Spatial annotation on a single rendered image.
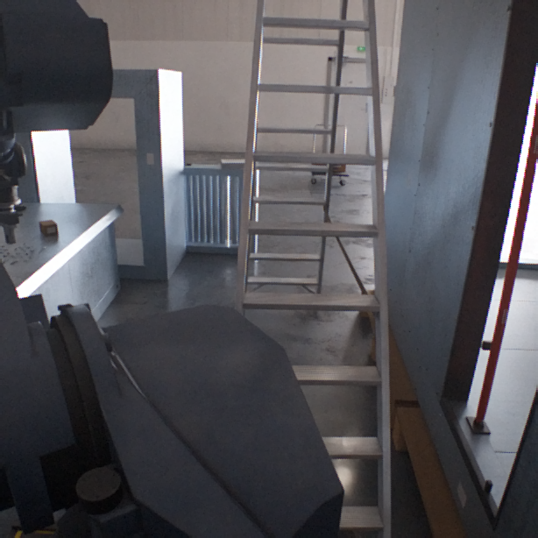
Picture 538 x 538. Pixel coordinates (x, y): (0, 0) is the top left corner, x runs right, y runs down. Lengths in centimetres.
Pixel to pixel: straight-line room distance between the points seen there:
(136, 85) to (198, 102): 788
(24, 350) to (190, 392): 24
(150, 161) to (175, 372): 292
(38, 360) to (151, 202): 298
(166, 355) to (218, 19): 1082
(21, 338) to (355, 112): 1074
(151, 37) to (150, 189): 832
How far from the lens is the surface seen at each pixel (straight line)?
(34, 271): 238
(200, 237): 446
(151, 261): 379
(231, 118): 1130
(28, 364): 73
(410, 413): 220
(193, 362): 78
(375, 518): 168
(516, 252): 156
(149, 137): 356
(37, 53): 123
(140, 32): 1180
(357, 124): 1128
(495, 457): 176
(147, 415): 69
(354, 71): 1124
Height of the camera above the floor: 146
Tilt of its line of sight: 21 degrees down
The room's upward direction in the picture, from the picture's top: 2 degrees clockwise
